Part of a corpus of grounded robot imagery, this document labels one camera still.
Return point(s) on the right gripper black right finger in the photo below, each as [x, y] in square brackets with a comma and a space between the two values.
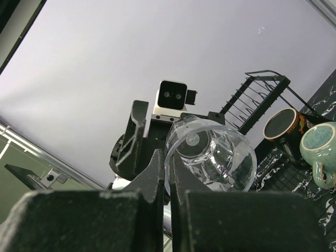
[205, 220]

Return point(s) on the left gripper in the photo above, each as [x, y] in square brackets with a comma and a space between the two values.
[133, 150]

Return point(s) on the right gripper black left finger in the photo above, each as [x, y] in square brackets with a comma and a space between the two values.
[130, 219]

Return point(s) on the small clear glass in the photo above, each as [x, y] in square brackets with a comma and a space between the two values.
[220, 157]

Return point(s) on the black mug red inside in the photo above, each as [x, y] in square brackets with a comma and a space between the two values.
[285, 129]

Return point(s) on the green glazed ceramic mug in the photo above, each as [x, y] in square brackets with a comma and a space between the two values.
[317, 147]

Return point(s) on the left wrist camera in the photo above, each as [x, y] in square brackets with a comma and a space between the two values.
[171, 100]

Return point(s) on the black wire dish rack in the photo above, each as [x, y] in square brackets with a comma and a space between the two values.
[244, 112]

